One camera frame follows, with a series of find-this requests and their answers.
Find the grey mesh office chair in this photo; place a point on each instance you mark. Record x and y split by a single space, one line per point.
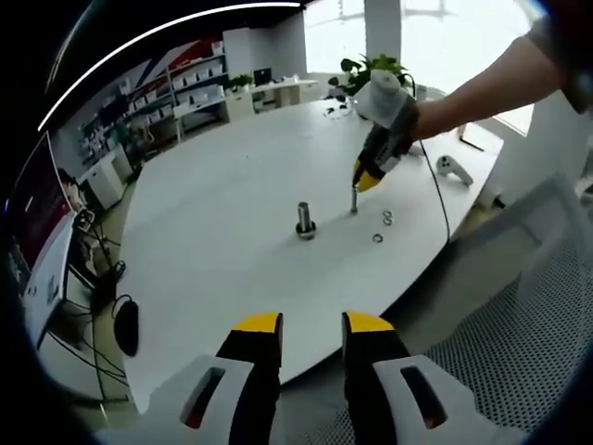
523 334

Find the shelf with white bins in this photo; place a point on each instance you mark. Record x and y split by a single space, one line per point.
176 83

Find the grey handheld controller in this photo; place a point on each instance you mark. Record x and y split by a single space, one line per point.
456 169

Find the green potted plant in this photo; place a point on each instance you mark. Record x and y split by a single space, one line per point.
370 69

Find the small steel threaded stud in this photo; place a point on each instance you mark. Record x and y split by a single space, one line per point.
354 201

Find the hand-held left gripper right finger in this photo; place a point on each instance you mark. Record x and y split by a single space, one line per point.
370 357

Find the white desk with black legs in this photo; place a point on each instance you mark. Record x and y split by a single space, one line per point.
46 296

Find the black computer mouse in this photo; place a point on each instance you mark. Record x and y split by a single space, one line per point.
127 326

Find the large black washer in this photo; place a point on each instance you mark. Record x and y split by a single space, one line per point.
298 228

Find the small dark screen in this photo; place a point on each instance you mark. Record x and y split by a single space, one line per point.
262 76

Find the large computer monitor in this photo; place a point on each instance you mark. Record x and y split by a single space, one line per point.
37 208

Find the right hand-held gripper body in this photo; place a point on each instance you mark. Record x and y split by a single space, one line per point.
384 102

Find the large steel threaded stud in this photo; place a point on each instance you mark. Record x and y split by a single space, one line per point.
303 215

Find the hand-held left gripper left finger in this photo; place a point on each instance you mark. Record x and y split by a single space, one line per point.
252 357

